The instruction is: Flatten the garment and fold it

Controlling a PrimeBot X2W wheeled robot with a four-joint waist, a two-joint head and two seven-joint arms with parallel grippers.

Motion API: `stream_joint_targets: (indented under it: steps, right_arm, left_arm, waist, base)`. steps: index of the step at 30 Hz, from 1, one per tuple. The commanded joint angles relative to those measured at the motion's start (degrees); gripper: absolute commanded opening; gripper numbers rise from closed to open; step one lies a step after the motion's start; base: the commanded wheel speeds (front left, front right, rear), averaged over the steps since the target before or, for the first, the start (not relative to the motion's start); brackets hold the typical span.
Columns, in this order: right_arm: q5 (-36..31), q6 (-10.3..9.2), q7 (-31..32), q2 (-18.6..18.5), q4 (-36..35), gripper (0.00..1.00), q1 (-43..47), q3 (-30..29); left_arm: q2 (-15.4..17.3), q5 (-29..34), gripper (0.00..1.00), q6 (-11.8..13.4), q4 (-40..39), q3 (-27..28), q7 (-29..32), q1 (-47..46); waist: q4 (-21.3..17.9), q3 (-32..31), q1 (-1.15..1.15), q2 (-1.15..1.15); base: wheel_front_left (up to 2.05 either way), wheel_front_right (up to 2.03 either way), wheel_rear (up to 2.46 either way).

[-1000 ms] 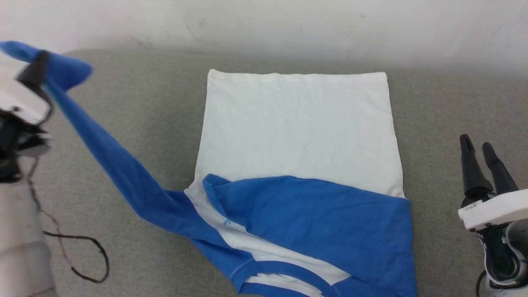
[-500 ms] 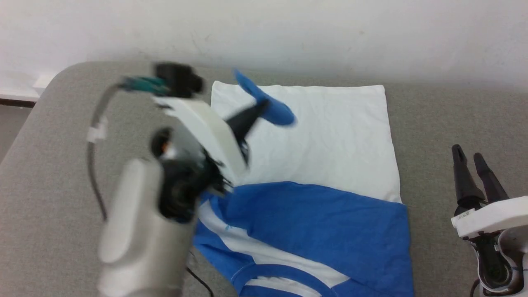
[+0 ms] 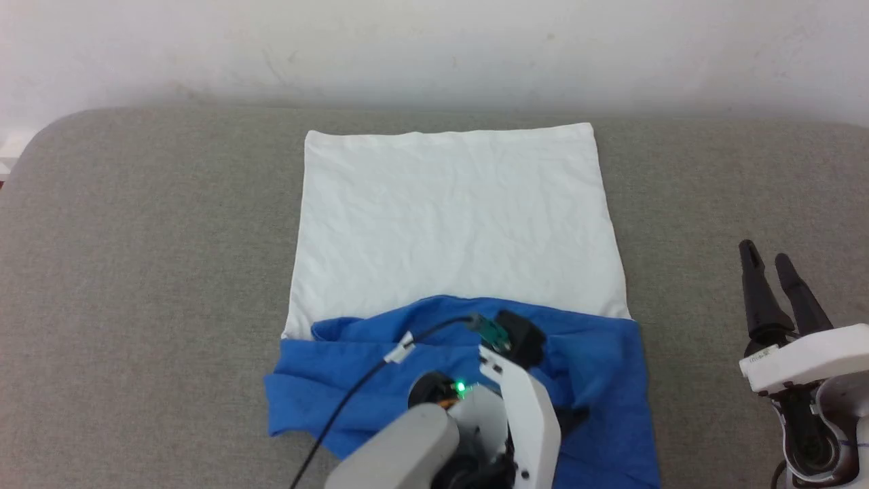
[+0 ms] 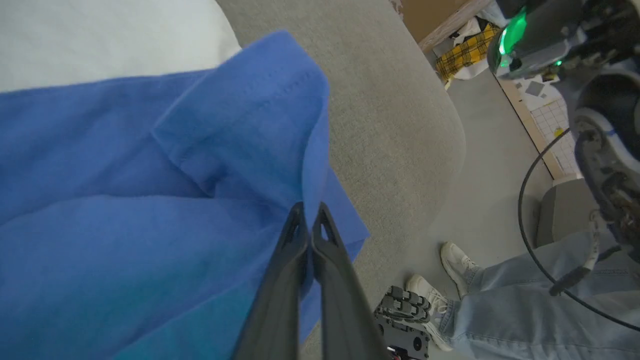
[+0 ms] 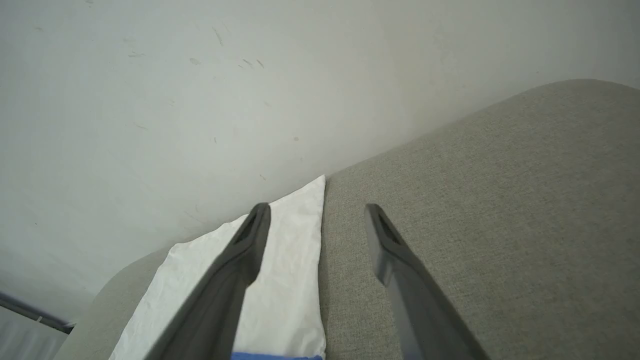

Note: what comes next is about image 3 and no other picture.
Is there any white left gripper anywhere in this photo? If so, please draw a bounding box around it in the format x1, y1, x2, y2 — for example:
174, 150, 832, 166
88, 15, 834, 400
448, 345, 591, 489

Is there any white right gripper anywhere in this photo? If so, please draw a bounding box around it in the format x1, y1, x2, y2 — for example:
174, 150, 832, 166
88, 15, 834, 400
739, 239, 869, 486

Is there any blue and white garment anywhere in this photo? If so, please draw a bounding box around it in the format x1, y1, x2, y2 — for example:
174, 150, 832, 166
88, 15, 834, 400
263, 122, 663, 489

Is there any green cable connector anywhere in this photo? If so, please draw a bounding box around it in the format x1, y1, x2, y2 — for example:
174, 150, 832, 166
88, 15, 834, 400
467, 312, 511, 352

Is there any thin black cable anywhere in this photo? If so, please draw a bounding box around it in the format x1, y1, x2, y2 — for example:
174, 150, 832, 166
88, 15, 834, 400
291, 314, 479, 489

